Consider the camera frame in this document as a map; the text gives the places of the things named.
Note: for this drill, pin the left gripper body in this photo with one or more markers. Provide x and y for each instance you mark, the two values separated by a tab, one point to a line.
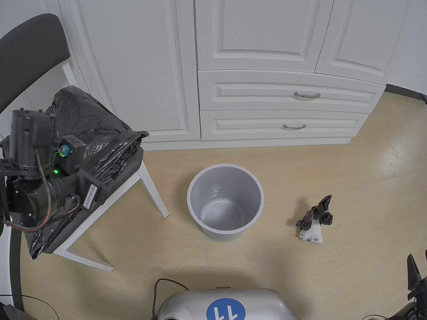
95	192

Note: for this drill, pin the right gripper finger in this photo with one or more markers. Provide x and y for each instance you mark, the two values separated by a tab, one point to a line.
426	262
413	275

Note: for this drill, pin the black plastic bag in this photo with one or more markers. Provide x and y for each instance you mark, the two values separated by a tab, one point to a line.
93	128

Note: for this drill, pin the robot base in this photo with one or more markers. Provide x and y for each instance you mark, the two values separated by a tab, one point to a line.
200	305

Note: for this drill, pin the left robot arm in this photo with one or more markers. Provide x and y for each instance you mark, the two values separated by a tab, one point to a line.
30	135

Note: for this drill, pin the crumpled black plastic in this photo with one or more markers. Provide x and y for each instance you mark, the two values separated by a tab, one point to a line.
317	212

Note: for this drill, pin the pale grey trash bin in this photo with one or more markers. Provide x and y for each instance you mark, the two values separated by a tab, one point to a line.
226	195

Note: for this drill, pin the white printed wrapper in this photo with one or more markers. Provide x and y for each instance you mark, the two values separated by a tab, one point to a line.
312	235

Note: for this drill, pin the white chair dark grey seat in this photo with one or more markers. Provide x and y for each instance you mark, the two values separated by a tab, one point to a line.
30	45

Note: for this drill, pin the white wardrobe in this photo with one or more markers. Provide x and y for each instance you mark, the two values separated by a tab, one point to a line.
267	18

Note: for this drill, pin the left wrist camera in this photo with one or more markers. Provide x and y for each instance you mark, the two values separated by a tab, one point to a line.
71	160

